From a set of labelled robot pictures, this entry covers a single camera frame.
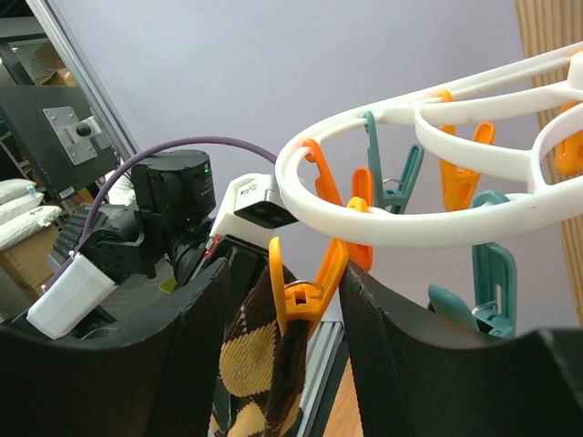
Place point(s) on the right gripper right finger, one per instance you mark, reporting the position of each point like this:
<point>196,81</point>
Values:
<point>419,374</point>

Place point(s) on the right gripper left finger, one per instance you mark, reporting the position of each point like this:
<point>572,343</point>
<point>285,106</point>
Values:
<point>150,374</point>

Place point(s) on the yellow-orange clothes peg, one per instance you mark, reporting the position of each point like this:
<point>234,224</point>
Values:
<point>309,299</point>

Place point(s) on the dark brown argyle sock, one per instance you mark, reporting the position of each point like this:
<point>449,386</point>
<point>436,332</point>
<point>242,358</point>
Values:
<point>262,369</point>

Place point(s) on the white round clip hanger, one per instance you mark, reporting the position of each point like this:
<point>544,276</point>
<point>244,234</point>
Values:
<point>433,112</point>

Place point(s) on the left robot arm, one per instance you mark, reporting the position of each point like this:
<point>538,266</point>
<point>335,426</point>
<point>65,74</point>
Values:
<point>169,219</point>

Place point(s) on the orange clothes peg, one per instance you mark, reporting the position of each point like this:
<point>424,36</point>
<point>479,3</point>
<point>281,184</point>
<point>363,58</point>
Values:
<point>361,200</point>

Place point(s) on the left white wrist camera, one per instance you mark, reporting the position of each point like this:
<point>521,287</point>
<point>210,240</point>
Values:
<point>251,210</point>

